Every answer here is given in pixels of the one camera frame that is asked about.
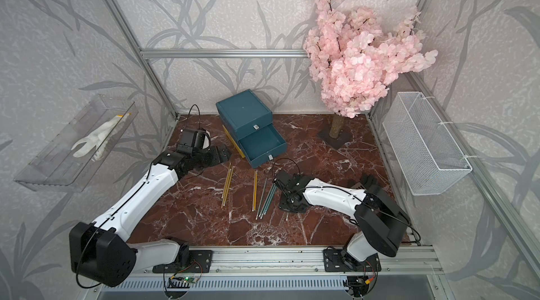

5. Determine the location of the green pencil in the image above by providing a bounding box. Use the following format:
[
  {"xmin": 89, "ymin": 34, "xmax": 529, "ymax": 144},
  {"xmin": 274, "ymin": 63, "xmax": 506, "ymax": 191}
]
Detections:
[
  {"xmin": 255, "ymin": 178, "xmax": 268, "ymax": 220},
  {"xmin": 260, "ymin": 184, "xmax": 278, "ymax": 219}
]

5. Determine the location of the brown pencil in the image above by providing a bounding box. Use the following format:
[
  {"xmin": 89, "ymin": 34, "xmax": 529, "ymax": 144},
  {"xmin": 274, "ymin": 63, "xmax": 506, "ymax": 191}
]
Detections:
[{"xmin": 222, "ymin": 164, "xmax": 233, "ymax": 208}]

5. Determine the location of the teal pull-out drawer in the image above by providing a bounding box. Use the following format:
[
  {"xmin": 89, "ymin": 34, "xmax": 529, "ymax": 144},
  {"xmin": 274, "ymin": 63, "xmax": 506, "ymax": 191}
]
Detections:
[{"xmin": 239, "ymin": 124, "xmax": 287, "ymax": 169}]

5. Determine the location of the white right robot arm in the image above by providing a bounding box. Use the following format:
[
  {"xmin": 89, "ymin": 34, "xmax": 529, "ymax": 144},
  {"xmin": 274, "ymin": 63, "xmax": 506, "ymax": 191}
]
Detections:
[{"xmin": 273, "ymin": 171, "xmax": 410, "ymax": 263}]

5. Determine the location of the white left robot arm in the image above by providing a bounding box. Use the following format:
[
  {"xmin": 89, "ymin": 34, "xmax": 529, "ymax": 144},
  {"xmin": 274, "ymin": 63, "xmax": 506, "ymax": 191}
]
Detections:
[{"xmin": 69, "ymin": 145, "xmax": 231, "ymax": 287}]

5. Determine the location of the yellow drawer cabinet base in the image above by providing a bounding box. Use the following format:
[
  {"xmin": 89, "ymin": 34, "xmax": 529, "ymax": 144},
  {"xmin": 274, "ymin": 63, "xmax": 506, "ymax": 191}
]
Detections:
[{"xmin": 222, "ymin": 125, "xmax": 246, "ymax": 159}]

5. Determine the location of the teal drawer cabinet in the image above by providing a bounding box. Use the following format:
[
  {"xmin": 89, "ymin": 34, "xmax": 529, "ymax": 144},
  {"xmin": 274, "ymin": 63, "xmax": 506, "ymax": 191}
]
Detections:
[{"xmin": 216, "ymin": 89, "xmax": 273, "ymax": 140}]

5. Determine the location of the yellow pencil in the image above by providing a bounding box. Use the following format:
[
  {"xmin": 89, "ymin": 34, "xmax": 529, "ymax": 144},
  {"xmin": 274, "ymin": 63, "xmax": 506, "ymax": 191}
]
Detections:
[
  {"xmin": 222, "ymin": 166, "xmax": 235, "ymax": 207},
  {"xmin": 252, "ymin": 170, "xmax": 258, "ymax": 212}
]

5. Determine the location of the black glove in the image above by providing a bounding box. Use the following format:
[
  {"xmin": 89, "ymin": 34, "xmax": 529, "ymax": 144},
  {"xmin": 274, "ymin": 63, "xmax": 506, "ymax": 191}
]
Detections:
[{"xmin": 350, "ymin": 173, "xmax": 380, "ymax": 192}]

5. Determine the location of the white work glove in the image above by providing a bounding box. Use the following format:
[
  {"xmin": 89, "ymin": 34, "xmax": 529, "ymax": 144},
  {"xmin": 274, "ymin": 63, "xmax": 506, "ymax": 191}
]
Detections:
[{"xmin": 71, "ymin": 113, "xmax": 131, "ymax": 162}]

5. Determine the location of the pink artificial blossom tree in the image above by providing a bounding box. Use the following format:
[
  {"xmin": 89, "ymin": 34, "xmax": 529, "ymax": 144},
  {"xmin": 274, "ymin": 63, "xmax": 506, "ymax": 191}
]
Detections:
[{"xmin": 303, "ymin": 0, "xmax": 438, "ymax": 149}]

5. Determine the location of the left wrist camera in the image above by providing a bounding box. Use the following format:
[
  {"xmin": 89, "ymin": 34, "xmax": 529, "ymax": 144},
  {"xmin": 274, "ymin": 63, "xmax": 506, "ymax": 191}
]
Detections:
[{"xmin": 176, "ymin": 128, "xmax": 211, "ymax": 155}]

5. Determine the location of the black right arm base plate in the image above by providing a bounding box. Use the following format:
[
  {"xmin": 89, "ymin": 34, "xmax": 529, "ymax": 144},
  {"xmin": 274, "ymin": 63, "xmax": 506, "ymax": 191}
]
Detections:
[{"xmin": 323, "ymin": 246, "xmax": 381, "ymax": 273}]

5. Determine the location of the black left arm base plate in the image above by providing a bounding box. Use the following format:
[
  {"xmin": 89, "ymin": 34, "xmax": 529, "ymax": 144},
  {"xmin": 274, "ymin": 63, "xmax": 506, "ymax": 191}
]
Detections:
[{"xmin": 152, "ymin": 249, "xmax": 213, "ymax": 274}]

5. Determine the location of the aluminium front rail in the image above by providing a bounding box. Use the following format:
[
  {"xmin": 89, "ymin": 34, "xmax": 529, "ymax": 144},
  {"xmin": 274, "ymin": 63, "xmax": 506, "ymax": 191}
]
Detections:
[{"xmin": 88, "ymin": 246, "xmax": 444, "ymax": 277}]

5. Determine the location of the clear plastic wall tray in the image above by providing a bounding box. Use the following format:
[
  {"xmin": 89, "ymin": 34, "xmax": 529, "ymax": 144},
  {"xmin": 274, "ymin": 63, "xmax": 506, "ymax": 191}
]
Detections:
[{"xmin": 14, "ymin": 95, "xmax": 139, "ymax": 192}]

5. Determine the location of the white wire mesh basket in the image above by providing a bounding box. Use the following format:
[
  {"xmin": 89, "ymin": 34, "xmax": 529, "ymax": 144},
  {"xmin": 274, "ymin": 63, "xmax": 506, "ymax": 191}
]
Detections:
[{"xmin": 382, "ymin": 92, "xmax": 473, "ymax": 196}]

